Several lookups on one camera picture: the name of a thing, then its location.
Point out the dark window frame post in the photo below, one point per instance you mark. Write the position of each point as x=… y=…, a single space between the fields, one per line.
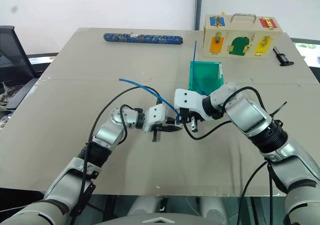
x=198 y=5

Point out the black mesh office chair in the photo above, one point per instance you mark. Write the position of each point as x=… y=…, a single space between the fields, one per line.
x=12 y=60

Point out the dark side desk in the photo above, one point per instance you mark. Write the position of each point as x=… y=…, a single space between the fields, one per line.
x=41 y=60

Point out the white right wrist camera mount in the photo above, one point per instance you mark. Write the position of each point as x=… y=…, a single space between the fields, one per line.
x=186 y=98

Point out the camouflage patterned cloth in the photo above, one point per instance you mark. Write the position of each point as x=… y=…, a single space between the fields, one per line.
x=6 y=97

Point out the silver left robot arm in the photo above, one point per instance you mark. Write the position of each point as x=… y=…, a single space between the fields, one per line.
x=107 y=132

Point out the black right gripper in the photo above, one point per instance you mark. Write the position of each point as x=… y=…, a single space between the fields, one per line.
x=194 y=123

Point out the blue patterned rolled mat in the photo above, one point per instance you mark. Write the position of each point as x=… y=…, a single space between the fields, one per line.
x=142 y=39

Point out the green plastic bin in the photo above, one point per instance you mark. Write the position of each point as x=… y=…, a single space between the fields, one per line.
x=207 y=76

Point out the black caliper tool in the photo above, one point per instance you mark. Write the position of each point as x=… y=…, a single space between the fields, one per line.
x=282 y=57

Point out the pale rounded robot leg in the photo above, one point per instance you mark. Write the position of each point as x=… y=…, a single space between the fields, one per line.
x=213 y=208
x=142 y=205

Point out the wooden lock box coloured doors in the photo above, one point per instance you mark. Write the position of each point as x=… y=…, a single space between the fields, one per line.
x=240 y=35

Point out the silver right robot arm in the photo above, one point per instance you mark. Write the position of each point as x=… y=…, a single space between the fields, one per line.
x=250 y=112

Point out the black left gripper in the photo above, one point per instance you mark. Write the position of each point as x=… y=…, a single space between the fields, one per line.
x=155 y=135

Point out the grey robot torso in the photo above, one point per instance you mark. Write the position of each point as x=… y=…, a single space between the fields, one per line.
x=160 y=220

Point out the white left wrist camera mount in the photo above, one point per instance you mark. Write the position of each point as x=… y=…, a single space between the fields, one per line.
x=155 y=116

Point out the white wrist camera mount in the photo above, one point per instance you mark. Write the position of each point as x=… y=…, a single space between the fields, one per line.
x=186 y=98
x=155 y=116

